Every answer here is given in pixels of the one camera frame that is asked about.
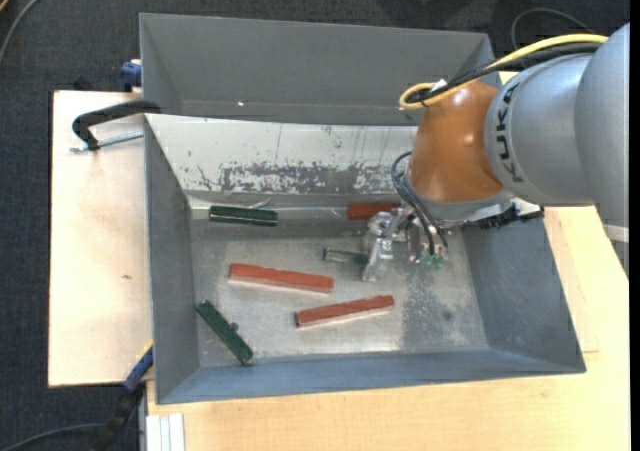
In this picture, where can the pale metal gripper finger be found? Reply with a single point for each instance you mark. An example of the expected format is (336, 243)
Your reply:
(381, 229)
(384, 250)

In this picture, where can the red-brown flat block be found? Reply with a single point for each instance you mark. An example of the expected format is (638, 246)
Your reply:
(280, 277)
(367, 211)
(345, 310)

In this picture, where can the dark green flat block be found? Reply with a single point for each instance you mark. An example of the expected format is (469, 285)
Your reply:
(225, 331)
(242, 215)
(345, 256)

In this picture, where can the grey metal bin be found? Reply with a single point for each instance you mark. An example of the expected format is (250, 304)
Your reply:
(310, 69)

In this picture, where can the pale wood flat board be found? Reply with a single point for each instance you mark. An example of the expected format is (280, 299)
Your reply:
(95, 249)

